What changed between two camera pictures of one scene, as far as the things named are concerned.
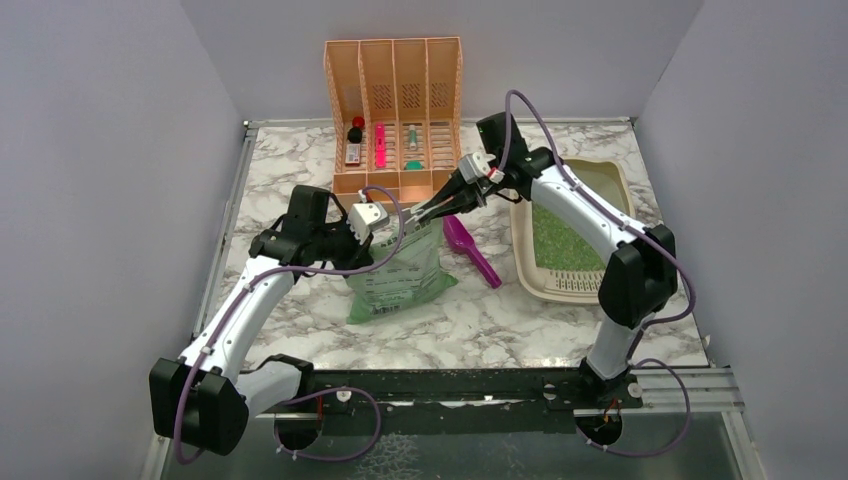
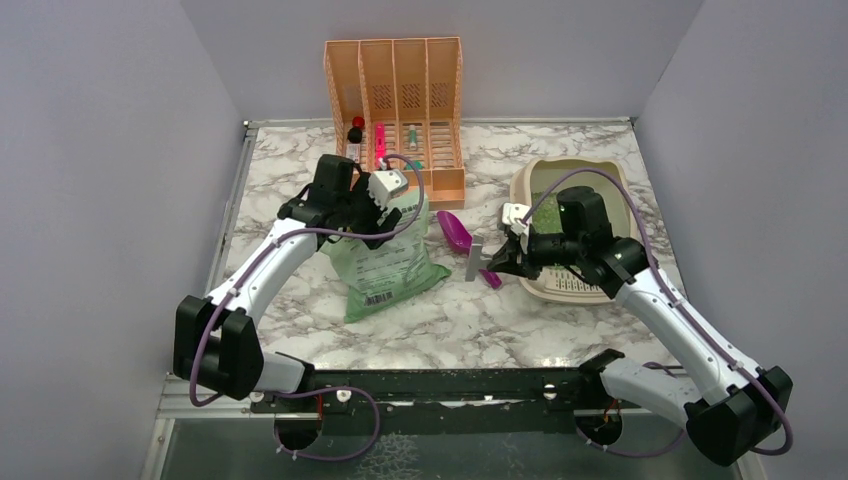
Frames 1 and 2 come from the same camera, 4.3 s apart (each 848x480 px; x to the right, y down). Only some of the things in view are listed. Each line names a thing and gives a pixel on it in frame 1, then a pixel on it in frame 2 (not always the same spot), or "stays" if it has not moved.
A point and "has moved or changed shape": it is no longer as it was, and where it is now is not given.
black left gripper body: x=339 y=245 to x=362 y=213
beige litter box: x=553 y=258 stays
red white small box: x=352 y=155 stays
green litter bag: x=414 y=276 has moved or changed shape
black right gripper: x=456 y=196 to x=510 y=258
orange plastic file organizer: x=397 y=106 stays
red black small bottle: x=355 y=133 stays
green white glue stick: x=412 y=137 stays
